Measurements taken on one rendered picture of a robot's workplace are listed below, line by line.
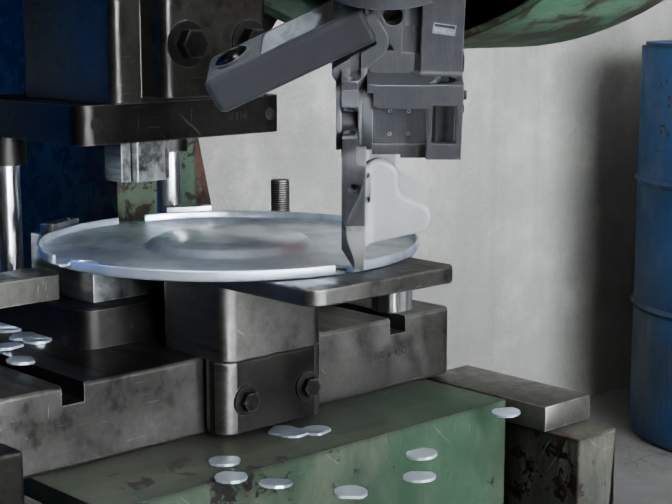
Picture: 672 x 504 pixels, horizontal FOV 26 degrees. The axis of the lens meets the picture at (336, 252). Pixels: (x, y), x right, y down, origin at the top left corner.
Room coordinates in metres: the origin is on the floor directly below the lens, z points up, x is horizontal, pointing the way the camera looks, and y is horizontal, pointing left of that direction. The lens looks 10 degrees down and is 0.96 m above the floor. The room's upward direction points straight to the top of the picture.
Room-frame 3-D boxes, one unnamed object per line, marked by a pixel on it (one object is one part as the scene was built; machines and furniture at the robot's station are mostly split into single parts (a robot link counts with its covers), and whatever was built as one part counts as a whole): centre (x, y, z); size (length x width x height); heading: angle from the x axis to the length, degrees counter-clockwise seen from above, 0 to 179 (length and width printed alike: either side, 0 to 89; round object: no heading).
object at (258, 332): (1.07, 0.05, 0.72); 0.25 x 0.14 x 0.14; 43
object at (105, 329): (1.20, 0.17, 0.72); 0.20 x 0.16 x 0.03; 133
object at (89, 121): (1.20, 0.17, 0.86); 0.20 x 0.16 x 0.05; 133
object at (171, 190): (1.30, 0.15, 0.81); 0.02 x 0.02 x 0.14
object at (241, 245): (1.10, 0.08, 0.78); 0.29 x 0.29 x 0.01
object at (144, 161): (1.19, 0.16, 0.84); 0.05 x 0.03 x 0.04; 133
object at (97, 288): (1.19, 0.16, 0.76); 0.15 x 0.09 x 0.05; 133
